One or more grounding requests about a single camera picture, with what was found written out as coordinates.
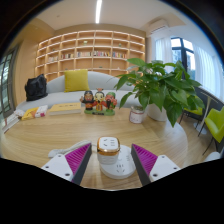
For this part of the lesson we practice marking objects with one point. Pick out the yellow cushion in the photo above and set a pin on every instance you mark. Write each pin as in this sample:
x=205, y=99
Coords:
x=76, y=80

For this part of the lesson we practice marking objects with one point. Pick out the white sheer curtain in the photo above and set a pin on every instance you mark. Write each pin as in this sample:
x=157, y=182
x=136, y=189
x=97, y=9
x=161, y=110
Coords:
x=210, y=71
x=163, y=50

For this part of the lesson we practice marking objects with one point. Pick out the grey sofa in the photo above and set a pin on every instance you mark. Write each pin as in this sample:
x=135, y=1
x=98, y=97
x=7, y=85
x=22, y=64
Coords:
x=56, y=96

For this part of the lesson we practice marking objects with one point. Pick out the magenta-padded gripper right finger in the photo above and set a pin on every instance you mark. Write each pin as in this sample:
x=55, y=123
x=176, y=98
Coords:
x=160, y=165

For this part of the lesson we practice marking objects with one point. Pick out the yellow booklet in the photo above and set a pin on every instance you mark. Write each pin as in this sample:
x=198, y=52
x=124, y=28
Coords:
x=29, y=114

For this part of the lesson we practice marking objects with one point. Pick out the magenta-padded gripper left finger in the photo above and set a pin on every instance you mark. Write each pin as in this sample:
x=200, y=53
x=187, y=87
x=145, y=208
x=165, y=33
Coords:
x=60, y=165

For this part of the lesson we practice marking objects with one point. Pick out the wooden shelf unit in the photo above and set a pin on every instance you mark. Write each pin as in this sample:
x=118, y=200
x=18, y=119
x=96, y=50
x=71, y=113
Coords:
x=90, y=50

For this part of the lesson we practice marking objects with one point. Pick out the white charger with gold band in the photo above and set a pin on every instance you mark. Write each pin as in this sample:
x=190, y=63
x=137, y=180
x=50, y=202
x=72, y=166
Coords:
x=108, y=146

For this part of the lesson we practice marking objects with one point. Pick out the pink and white box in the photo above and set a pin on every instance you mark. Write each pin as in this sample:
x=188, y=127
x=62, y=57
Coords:
x=41, y=111

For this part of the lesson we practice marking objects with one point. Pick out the yellow book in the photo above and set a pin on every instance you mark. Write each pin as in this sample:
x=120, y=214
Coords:
x=65, y=108

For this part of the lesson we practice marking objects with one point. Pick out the dark-framed window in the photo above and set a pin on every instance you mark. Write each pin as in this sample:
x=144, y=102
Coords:
x=182, y=53

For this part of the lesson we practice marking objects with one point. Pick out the white air conditioner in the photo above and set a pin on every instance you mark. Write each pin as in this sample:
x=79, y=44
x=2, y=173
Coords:
x=158, y=26

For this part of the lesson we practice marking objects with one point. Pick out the round white power strip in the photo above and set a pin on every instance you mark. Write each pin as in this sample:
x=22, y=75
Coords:
x=120, y=170

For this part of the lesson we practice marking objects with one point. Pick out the green potted plant white pot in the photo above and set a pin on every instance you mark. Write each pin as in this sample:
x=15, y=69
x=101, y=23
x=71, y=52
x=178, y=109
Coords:
x=156, y=86

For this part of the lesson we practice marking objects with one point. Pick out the long ceiling light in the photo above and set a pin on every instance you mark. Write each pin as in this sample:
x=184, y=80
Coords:
x=98, y=11

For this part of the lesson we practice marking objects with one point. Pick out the black bag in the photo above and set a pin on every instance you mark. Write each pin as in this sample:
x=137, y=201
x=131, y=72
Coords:
x=35, y=88

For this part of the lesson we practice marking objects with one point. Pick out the three-figure colourful figurine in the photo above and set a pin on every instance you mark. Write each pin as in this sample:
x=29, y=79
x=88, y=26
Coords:
x=99, y=101

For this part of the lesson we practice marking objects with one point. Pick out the green chair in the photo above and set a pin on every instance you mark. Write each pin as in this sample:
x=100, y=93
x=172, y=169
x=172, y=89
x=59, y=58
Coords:
x=215, y=125
x=196, y=112

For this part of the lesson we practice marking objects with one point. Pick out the small white and red cup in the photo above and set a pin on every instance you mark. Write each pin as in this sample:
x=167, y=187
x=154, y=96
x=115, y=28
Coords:
x=136, y=115

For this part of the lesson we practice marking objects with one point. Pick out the small white side table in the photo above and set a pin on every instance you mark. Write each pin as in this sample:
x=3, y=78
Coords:
x=204, y=115

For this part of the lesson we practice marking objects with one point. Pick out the stack of books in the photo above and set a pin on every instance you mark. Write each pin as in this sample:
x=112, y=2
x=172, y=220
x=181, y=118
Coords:
x=10, y=122

